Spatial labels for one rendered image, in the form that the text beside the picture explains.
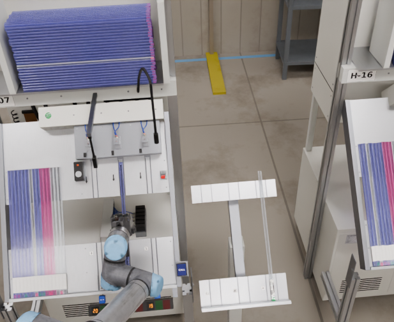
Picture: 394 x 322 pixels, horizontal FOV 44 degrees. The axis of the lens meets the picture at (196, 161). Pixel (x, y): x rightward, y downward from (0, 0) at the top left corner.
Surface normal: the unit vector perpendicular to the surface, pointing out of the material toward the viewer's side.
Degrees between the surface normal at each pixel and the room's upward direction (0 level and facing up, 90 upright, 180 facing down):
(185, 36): 90
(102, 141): 47
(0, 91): 0
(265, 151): 0
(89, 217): 0
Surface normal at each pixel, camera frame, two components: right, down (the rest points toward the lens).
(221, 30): 0.07, 0.62
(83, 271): 0.04, -0.08
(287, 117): -0.04, -0.78
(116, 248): 0.05, 0.17
